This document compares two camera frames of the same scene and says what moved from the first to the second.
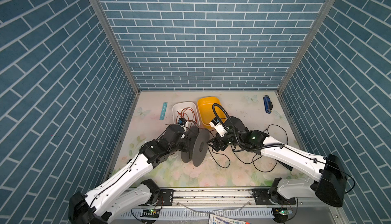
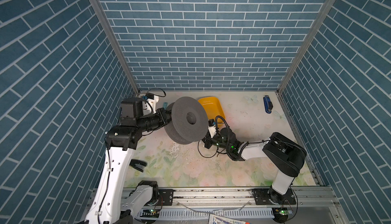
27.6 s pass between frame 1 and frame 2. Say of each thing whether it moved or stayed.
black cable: moved
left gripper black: moved
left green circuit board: stayed
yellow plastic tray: stayed
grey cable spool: moved
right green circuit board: stayed
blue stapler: stayed
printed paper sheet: stayed
